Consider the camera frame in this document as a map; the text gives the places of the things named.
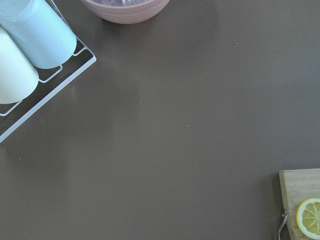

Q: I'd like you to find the pink ribbed bowl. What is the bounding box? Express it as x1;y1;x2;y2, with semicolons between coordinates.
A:
81;0;169;24

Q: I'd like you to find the cream white cup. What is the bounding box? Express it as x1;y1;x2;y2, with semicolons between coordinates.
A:
0;28;39;104

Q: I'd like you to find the light blue cup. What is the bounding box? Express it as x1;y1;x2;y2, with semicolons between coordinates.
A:
0;0;77;69

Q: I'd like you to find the wooden cutting board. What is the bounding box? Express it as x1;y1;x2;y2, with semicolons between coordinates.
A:
276;168;320;240

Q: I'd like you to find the white wire cup rack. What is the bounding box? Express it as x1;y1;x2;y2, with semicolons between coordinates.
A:
0;0;96;140

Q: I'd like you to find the lower lemon slice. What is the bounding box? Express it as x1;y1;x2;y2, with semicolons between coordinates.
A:
295;198;320;240

